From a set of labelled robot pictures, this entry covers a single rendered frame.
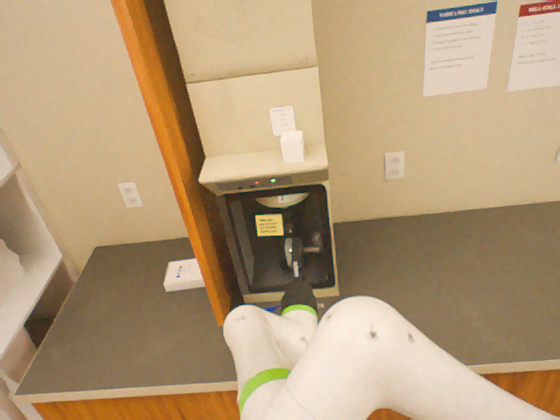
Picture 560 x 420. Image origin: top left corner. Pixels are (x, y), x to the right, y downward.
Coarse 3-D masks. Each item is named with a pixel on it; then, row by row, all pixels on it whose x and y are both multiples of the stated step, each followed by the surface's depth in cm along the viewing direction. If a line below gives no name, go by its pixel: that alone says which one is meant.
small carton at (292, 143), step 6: (288, 132) 111; (294, 132) 110; (300, 132) 110; (282, 138) 109; (288, 138) 108; (294, 138) 108; (300, 138) 107; (282, 144) 108; (288, 144) 108; (294, 144) 108; (300, 144) 107; (282, 150) 109; (288, 150) 109; (294, 150) 108; (300, 150) 108; (288, 156) 110; (294, 156) 109; (300, 156) 109; (288, 162) 111
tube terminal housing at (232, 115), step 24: (288, 72) 106; (312, 72) 106; (192, 96) 110; (216, 96) 110; (240, 96) 109; (264, 96) 109; (288, 96) 109; (312, 96) 109; (216, 120) 113; (240, 120) 113; (264, 120) 113; (312, 120) 113; (216, 144) 117; (240, 144) 117; (264, 144) 117; (312, 144) 117; (216, 192) 126; (336, 288) 147
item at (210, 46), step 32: (192, 0) 97; (224, 0) 97; (256, 0) 97; (288, 0) 97; (192, 32) 101; (224, 32) 101; (256, 32) 101; (288, 32) 101; (192, 64) 105; (224, 64) 105; (256, 64) 105; (288, 64) 105
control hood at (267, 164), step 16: (320, 144) 116; (208, 160) 118; (224, 160) 116; (240, 160) 115; (256, 160) 114; (272, 160) 113; (304, 160) 110; (320, 160) 109; (208, 176) 111; (224, 176) 110; (240, 176) 109; (256, 176) 109; (272, 176) 110; (304, 176) 113; (320, 176) 115
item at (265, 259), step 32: (256, 192) 124; (288, 192) 124; (320, 192) 124; (256, 224) 131; (288, 224) 131; (320, 224) 130; (256, 256) 138; (288, 256) 138; (320, 256) 138; (256, 288) 146; (320, 288) 146
